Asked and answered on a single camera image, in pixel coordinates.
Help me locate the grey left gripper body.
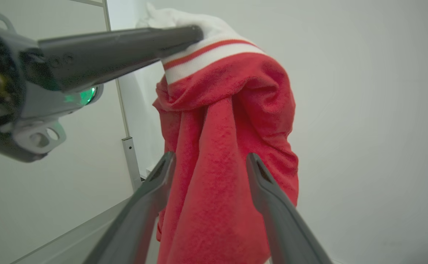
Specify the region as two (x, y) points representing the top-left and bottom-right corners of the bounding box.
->
(0, 7), (104, 164)

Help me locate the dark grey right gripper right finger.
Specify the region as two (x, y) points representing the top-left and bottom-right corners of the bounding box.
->
(246, 153), (332, 264)

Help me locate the white metal frame post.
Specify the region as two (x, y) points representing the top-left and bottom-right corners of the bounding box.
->
(71, 0), (142, 192)

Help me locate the red garment with white stripes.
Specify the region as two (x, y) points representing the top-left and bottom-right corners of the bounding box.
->
(136, 2), (299, 264)

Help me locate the grey floor rail strip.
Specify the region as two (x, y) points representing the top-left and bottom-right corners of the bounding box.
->
(9, 197), (134, 264)

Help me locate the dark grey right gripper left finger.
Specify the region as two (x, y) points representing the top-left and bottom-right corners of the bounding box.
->
(83, 151), (177, 264)

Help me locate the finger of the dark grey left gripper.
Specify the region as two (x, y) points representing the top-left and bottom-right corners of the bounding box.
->
(38, 25), (204, 92)

